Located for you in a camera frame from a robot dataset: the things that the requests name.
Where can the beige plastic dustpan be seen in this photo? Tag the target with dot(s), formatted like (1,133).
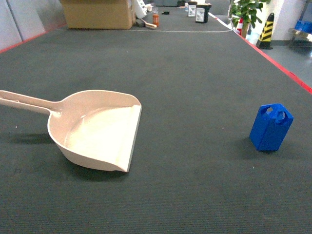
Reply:
(94,129)

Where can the blue plastic block part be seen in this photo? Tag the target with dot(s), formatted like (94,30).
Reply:
(270,127)

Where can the wooden hand brush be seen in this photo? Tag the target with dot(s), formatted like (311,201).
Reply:
(142,23)

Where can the orange bottle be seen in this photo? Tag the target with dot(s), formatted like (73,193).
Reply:
(156,20)

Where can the white black container behind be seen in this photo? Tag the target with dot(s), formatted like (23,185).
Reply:
(192,8)

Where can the red white traffic cone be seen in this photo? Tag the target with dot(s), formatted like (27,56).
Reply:
(239,26)

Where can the large cardboard box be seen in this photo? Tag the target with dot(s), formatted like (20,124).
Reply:
(99,14)

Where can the black yellow traffic cone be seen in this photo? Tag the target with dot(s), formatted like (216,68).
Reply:
(264,41)

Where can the green potted plant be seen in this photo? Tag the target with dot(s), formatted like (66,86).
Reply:
(247,9)

